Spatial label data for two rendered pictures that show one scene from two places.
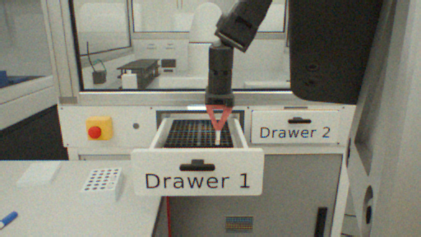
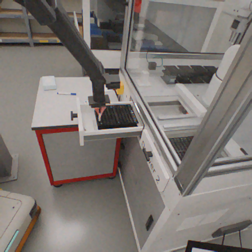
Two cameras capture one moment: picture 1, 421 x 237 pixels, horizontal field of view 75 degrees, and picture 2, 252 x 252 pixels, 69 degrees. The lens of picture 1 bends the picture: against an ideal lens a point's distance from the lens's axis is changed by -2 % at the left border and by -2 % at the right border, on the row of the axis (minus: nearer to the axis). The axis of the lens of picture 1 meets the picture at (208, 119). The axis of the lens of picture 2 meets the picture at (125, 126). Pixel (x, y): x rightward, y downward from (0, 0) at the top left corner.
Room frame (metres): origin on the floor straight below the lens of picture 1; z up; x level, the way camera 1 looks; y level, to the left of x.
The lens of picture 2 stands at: (0.56, -0.77, 1.53)
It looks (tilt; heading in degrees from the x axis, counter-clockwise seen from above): 41 degrees down; 71
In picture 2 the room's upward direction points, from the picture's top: 9 degrees clockwise
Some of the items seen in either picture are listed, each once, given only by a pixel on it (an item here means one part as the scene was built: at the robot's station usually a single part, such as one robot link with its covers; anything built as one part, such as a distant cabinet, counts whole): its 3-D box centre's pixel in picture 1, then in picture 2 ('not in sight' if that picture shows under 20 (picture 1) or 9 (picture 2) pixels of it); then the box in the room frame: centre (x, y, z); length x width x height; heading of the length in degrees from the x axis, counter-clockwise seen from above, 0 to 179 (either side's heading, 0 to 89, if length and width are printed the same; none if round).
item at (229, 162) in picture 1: (197, 172); (79, 120); (0.56, 0.02, 0.87); 0.29 x 0.02 x 0.11; 91
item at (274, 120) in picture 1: (294, 127); (152, 157); (0.88, -0.29, 0.87); 0.29 x 0.02 x 0.11; 91
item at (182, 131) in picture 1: (199, 141); (115, 118); (0.76, 0.03, 0.87); 0.22 x 0.18 x 0.06; 1
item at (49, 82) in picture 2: not in sight; (49, 82); (0.36, 0.61, 0.78); 0.15 x 0.10 x 0.04; 98
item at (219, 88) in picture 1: (219, 83); (98, 95); (0.66, -0.03, 1.06); 0.10 x 0.07 x 0.07; 1
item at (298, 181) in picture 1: (211, 180); (183, 162); (1.36, -0.02, 0.40); 1.03 x 0.95 x 0.80; 91
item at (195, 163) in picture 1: (197, 164); (74, 115); (0.54, 0.02, 0.91); 0.07 x 0.04 x 0.01; 91
